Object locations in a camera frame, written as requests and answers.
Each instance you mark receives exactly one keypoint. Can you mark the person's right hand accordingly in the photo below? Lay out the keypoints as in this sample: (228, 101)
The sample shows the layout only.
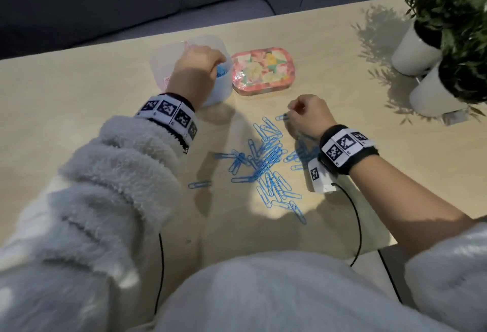
(314, 116)

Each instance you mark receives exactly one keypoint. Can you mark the person's left hand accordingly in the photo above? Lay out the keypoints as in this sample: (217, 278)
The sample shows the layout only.
(194, 73)

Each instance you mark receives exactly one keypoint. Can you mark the heap of blue paper clips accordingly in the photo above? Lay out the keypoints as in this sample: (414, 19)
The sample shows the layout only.
(221, 71)

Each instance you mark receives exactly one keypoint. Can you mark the clear plastic divided box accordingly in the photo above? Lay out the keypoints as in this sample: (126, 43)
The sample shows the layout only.
(220, 88)

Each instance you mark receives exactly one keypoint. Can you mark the single blue paper clip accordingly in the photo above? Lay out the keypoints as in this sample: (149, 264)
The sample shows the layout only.
(281, 117)

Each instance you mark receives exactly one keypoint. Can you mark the pile of mixed paper clips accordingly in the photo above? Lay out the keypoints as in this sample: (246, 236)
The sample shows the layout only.
(268, 156)

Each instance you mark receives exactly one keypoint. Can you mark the floral tin lid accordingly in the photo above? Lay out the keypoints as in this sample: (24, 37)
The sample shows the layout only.
(262, 71)

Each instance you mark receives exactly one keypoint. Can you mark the person's left forearm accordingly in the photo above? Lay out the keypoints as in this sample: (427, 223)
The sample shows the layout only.
(95, 210)

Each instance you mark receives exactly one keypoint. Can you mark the person's right forearm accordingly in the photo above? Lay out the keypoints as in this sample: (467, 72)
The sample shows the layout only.
(411, 210)

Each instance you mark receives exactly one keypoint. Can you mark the right marker wristband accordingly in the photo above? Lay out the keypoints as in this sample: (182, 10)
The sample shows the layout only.
(346, 149)

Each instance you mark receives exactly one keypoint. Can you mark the marker wristband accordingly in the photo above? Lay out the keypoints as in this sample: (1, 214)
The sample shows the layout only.
(346, 149)
(167, 113)

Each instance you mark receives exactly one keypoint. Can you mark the left marker wristband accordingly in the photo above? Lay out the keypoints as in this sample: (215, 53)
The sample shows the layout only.
(167, 113)

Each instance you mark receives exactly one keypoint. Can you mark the small silver object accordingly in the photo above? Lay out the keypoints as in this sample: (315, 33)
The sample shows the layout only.
(454, 117)

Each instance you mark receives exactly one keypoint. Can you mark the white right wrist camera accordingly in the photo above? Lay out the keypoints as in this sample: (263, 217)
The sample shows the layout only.
(321, 179)

